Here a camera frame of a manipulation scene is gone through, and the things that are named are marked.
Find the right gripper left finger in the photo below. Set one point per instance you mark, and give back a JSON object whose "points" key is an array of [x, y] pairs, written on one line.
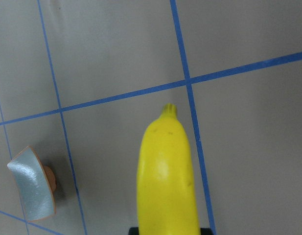
{"points": [[133, 231]]}

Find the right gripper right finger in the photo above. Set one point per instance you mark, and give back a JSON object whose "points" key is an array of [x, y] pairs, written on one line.
{"points": [[205, 231]]}

